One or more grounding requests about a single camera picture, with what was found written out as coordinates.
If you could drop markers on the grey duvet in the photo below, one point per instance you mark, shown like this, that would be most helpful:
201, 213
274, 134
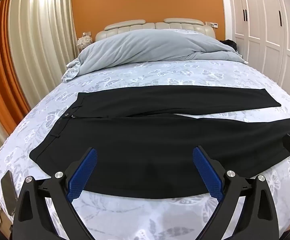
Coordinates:
147, 47

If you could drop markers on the cream padded headboard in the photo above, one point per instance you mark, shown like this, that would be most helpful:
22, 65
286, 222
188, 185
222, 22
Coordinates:
170, 25

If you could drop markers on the white wardrobe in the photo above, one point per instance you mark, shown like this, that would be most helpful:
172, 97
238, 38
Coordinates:
265, 30

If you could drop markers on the dark cloth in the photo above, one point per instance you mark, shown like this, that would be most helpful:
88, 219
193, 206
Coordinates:
230, 44

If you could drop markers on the wall switch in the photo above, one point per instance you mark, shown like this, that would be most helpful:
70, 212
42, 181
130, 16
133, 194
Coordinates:
86, 33
214, 25

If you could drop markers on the black smartphone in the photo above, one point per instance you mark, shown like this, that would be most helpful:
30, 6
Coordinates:
8, 192

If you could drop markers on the white flower decoration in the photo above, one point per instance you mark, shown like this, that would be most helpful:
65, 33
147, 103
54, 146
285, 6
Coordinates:
85, 42

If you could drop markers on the black pants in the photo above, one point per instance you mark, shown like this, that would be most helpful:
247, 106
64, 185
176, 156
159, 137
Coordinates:
147, 140

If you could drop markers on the bed with butterfly print sheet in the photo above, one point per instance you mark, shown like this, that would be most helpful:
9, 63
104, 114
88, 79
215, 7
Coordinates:
160, 72

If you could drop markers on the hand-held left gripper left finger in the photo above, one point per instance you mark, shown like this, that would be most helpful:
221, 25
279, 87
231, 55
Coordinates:
83, 172

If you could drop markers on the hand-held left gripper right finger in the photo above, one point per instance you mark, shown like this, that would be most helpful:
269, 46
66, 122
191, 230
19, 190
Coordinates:
207, 173

